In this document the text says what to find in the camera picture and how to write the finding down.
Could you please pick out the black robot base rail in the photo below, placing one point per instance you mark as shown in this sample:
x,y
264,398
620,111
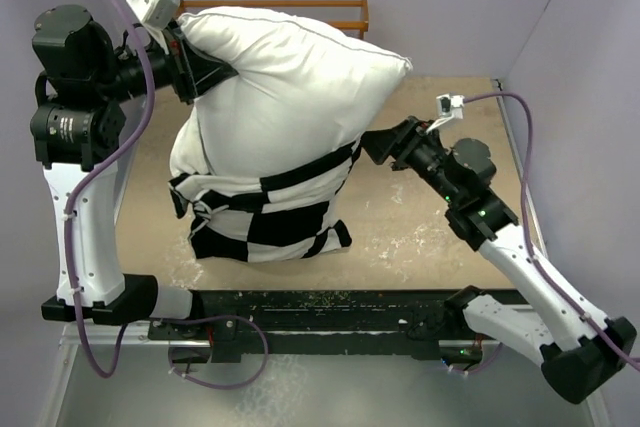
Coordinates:
x,y
420,324

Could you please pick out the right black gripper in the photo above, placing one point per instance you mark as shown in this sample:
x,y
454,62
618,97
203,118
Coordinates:
x,y
403,140

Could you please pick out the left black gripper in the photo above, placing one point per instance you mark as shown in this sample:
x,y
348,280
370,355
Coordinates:
x,y
190,71

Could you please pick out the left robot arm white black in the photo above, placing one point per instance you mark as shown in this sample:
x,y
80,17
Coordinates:
x,y
77,132

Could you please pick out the black white checkered pillowcase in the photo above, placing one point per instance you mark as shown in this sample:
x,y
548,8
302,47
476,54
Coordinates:
x,y
281,217

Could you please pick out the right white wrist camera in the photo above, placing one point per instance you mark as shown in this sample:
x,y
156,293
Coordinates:
x,y
449,109

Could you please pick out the white pillow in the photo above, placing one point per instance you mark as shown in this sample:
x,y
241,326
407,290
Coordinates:
x,y
302,90

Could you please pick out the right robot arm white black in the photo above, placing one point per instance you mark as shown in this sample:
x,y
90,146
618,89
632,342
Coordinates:
x,y
577,346

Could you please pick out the wooden shelf rack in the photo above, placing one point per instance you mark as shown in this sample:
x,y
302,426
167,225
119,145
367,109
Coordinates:
x,y
350,16

